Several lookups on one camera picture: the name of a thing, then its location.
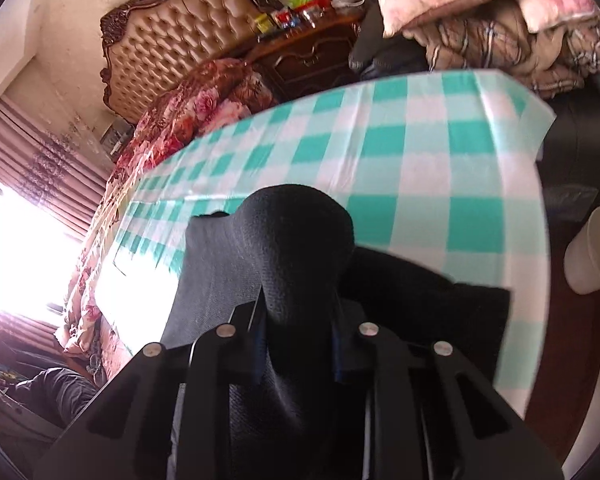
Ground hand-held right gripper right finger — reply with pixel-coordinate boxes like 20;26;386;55
330;305;566;480

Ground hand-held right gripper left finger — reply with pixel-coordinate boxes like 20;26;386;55
34;287;269;480

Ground black pants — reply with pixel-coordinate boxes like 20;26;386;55
157;185;512;480

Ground cream floral bed sheet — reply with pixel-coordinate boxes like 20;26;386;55
60;170;146;361

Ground green white checked tablecloth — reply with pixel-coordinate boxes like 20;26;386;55
92;70;558;418

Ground dark grey cloth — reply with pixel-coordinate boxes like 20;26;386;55
0;330;101;429

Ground red floral quilt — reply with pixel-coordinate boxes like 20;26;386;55
112;57;273;196

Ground white paper cup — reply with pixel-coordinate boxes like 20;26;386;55
564;205;600;296

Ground pink striped curtain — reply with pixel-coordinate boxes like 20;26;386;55
0;97;117;361

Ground dark wooden nightstand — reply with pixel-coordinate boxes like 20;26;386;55
232;5;367;104

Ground black leather sofa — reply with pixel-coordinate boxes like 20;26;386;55
349;0;600;233

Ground tufted tan headboard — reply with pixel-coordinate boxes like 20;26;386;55
99;0;281;127

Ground red box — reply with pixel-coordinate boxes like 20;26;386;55
272;7;302;29

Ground brown plaid blanket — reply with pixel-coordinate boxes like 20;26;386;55
402;0;600;99

